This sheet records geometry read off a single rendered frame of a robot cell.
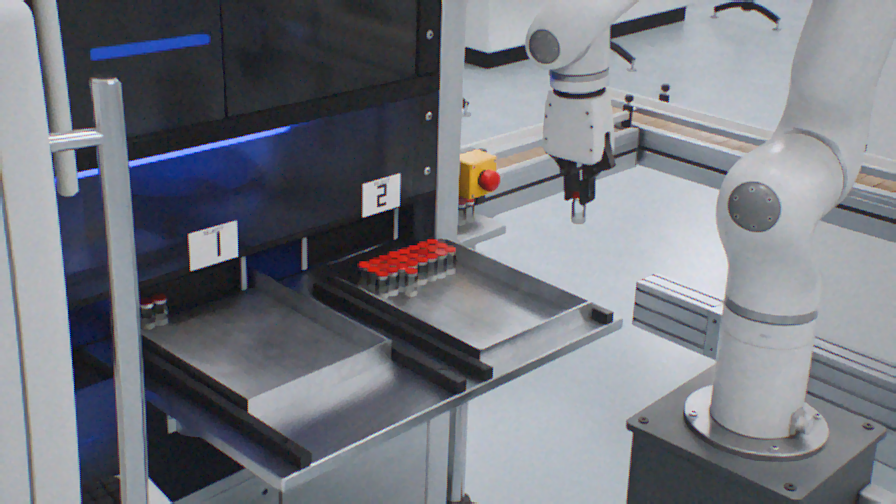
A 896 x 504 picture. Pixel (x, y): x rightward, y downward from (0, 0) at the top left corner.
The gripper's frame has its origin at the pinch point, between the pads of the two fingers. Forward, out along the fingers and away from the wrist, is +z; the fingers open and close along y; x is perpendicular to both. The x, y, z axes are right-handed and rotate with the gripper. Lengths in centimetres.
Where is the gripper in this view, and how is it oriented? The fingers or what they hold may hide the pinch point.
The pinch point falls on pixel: (579, 187)
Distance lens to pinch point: 186.0
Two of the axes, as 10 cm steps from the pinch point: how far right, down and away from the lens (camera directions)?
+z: 0.5, 9.0, 4.3
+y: 7.2, 2.6, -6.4
